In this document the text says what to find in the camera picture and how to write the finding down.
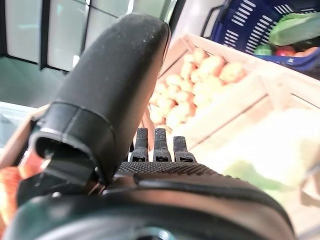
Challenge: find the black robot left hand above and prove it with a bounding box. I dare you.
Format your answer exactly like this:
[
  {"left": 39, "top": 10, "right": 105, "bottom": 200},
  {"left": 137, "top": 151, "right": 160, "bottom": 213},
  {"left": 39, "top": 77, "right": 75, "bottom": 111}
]
[{"left": 0, "top": 12, "right": 296, "bottom": 240}]

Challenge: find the napa cabbage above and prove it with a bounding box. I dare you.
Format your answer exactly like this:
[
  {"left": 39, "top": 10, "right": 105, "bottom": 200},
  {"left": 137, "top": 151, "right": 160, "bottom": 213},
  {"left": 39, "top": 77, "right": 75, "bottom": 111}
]
[
  {"left": 222, "top": 107, "right": 320, "bottom": 193},
  {"left": 268, "top": 12, "right": 320, "bottom": 47}
]

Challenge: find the blue plastic shopping basket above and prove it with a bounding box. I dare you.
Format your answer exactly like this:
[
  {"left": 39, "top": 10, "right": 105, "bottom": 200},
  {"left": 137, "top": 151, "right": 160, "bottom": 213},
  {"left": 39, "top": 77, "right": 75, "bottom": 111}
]
[{"left": 201, "top": 0, "right": 320, "bottom": 81}]

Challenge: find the wooden crate of carrots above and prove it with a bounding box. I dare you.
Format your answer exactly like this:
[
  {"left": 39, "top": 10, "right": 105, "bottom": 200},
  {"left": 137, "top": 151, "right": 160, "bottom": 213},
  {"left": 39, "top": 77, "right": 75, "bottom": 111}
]
[{"left": 0, "top": 103, "right": 53, "bottom": 171}]

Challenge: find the green bell pepper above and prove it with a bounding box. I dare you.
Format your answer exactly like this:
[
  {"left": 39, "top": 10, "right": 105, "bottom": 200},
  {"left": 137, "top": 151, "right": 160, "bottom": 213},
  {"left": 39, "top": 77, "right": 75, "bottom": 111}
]
[{"left": 253, "top": 43, "right": 273, "bottom": 56}]

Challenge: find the red tomato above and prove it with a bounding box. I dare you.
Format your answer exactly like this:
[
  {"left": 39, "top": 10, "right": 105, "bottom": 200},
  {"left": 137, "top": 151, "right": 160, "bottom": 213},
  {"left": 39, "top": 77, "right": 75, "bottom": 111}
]
[{"left": 274, "top": 45, "right": 297, "bottom": 57}]

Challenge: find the wide wooden slatted crate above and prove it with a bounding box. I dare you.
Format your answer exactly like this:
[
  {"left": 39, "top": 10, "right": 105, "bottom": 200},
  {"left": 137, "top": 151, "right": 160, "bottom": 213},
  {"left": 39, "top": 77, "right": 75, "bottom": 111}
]
[{"left": 187, "top": 94, "right": 320, "bottom": 240}]

